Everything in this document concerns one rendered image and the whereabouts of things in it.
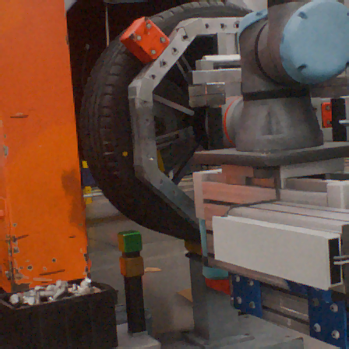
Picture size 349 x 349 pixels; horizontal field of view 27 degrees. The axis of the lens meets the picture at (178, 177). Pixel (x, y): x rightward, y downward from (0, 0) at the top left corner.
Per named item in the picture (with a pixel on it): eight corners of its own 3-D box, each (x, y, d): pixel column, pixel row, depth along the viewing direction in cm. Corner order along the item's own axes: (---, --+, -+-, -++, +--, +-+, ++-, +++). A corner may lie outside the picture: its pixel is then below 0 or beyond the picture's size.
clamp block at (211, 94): (208, 106, 170) (206, 82, 170) (227, 104, 162) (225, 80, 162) (188, 107, 168) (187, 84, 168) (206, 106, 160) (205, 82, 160)
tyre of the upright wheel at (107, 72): (112, 265, 210) (297, 195, 236) (143, 280, 189) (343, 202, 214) (49, 40, 199) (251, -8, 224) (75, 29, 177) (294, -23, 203)
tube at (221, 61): (228, 74, 187) (225, 32, 186) (268, 68, 170) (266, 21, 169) (166, 77, 180) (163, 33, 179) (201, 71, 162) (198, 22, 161)
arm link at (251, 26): (294, 89, 133) (290, 14, 132) (327, 86, 120) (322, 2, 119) (231, 94, 130) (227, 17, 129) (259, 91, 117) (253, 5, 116)
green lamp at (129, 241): (135, 248, 149) (134, 229, 149) (143, 251, 145) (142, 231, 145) (118, 251, 147) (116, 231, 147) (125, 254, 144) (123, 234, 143)
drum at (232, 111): (248, 147, 198) (245, 95, 197) (292, 149, 179) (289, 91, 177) (202, 152, 192) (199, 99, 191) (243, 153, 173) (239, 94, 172)
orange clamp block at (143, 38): (160, 44, 186) (135, 19, 183) (172, 40, 179) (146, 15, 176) (143, 65, 185) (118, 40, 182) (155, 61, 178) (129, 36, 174)
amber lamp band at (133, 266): (138, 272, 149) (136, 253, 149) (145, 275, 146) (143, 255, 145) (120, 275, 148) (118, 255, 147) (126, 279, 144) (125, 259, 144)
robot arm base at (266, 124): (342, 143, 124) (339, 85, 123) (269, 152, 116) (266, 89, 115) (287, 142, 137) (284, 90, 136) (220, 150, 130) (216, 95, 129)
